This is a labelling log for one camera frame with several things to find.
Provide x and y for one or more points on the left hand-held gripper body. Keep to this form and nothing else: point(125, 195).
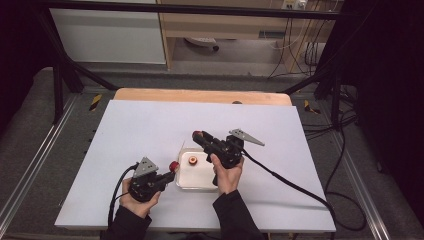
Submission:
point(146, 183)

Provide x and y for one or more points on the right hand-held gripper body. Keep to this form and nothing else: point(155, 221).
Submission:
point(228, 151)

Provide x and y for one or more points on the red cored hawthorn fruit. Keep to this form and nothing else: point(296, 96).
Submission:
point(192, 160)
point(173, 166)

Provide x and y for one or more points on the thin wooden skewer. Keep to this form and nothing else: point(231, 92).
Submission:
point(181, 149)

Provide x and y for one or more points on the white rectangular tray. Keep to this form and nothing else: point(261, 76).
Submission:
point(196, 176)

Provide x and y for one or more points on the person's left hand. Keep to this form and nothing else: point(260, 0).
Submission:
point(138, 206)

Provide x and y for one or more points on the person's right hand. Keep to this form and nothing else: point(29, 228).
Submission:
point(228, 178)

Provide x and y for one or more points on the wooden table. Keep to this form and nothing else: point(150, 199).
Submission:
point(200, 96)

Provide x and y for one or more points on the white chair base with caster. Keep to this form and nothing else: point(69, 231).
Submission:
point(201, 42)

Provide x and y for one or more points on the light wooden desk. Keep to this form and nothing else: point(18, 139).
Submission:
point(233, 23)

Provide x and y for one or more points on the white cabinet panel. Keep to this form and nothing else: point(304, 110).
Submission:
point(106, 36)

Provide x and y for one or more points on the white power strip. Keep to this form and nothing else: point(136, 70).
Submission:
point(294, 4)

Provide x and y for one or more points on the black curtain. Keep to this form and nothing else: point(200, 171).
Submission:
point(20, 50)
point(390, 100)

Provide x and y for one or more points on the aluminium floor rail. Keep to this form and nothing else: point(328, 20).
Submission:
point(36, 156)
point(361, 186)

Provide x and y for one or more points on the black metal frame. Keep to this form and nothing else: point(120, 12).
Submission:
point(186, 8)

